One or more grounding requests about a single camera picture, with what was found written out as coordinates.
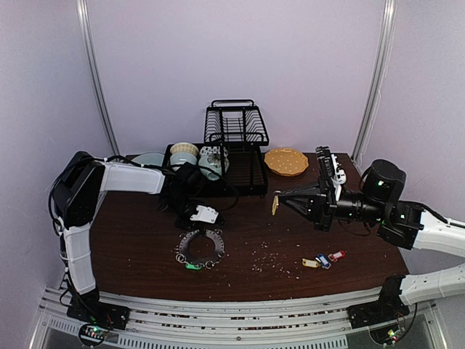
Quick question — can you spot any yellow key tag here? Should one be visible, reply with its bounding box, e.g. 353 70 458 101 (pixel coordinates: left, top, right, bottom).
272 196 279 216
302 258 320 268

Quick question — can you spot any grey perforated keyring disc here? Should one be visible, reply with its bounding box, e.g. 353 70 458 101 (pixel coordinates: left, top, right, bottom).
174 229 226 270

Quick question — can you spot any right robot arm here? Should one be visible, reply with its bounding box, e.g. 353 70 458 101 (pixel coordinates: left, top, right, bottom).
274 154 464 329

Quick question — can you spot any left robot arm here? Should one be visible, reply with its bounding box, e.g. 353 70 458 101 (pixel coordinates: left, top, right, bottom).
48 151 224 330

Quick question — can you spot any yellow dotted plate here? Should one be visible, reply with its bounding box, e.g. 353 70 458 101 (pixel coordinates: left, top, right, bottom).
264 148 309 177

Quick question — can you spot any green key tag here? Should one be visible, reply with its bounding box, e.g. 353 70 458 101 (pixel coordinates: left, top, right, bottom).
185 263 203 270

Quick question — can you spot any red key tag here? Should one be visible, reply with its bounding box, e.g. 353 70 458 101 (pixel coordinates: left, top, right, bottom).
328 250 346 262

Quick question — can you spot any blue key tag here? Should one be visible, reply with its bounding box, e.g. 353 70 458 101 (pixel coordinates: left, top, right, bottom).
315 254 331 269

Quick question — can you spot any light blue floral bowl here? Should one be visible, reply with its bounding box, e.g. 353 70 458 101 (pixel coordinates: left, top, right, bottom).
198 153 230 181

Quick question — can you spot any light blue ribbed bowl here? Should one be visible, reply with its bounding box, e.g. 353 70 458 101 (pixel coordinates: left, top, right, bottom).
169 151 198 171

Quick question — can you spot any dotted white bowl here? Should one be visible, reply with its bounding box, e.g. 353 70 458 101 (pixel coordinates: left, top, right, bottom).
199 145 229 157

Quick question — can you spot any cream patterned bowl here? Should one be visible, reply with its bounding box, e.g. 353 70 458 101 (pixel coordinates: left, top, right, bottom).
169 142 199 157

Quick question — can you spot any light blue plate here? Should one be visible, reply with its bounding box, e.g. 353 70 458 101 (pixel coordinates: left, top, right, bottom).
132 152 164 167

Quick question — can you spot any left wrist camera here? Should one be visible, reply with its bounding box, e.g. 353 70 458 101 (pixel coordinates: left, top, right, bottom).
190 205 219 224

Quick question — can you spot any black wire dish rack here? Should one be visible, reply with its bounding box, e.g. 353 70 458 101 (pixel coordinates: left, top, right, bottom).
156 99 270 201

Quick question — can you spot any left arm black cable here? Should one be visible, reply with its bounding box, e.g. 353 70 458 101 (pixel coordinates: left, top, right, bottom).
46 156 240 233

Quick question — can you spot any right aluminium frame post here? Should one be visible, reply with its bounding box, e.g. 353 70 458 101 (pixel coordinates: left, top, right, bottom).
351 0 397 168

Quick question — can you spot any aluminium frame post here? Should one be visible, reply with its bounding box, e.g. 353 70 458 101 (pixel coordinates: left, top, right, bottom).
351 0 397 168
76 0 121 155

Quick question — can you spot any left aluminium frame post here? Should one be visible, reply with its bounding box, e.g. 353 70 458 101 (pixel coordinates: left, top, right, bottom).
76 0 121 155

